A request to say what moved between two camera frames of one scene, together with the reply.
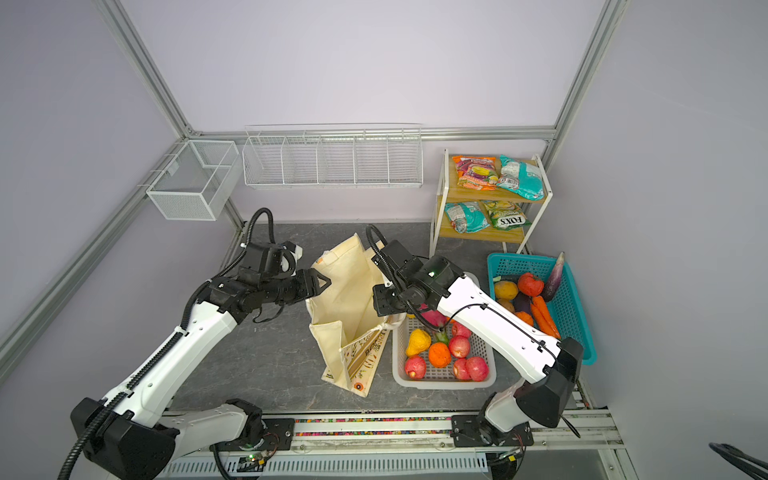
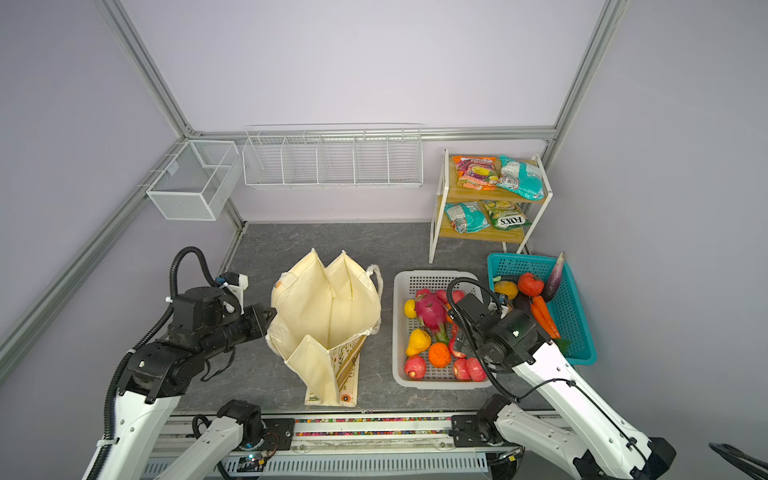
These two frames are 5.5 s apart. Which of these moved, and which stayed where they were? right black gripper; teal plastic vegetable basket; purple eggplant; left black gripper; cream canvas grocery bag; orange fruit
Moved: cream canvas grocery bag; left black gripper; right black gripper
Stayed: purple eggplant; orange fruit; teal plastic vegetable basket
